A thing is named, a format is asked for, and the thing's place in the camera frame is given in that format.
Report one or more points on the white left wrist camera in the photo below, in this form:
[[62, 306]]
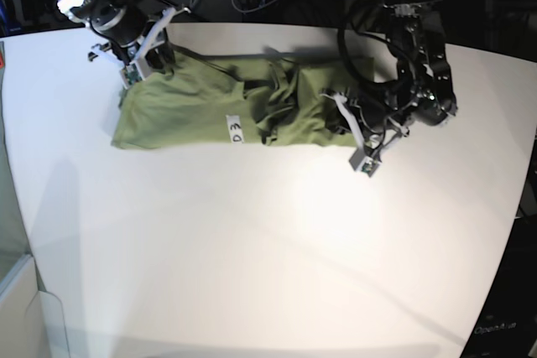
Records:
[[365, 161]]

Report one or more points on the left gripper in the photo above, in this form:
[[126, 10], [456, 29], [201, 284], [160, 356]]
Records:
[[350, 119]]

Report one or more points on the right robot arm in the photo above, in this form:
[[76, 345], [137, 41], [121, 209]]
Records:
[[78, 11]]

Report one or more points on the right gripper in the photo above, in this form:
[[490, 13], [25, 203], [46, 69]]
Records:
[[132, 35]]

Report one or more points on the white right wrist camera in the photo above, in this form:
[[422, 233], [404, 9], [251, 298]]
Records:
[[137, 71]]

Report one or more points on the white label tag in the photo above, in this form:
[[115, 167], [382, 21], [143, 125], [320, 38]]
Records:
[[234, 128]]

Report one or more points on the green T-shirt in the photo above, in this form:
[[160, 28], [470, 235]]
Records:
[[277, 96]]

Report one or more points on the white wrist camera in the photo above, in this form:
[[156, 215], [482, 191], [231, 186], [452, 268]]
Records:
[[365, 161], [137, 71]]

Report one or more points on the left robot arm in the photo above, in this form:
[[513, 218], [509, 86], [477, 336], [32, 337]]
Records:
[[379, 114]]

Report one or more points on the white cardboard box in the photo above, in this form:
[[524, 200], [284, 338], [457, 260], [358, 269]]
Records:
[[32, 321]]

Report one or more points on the black OpenArm case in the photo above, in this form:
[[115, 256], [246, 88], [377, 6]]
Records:
[[506, 326]]

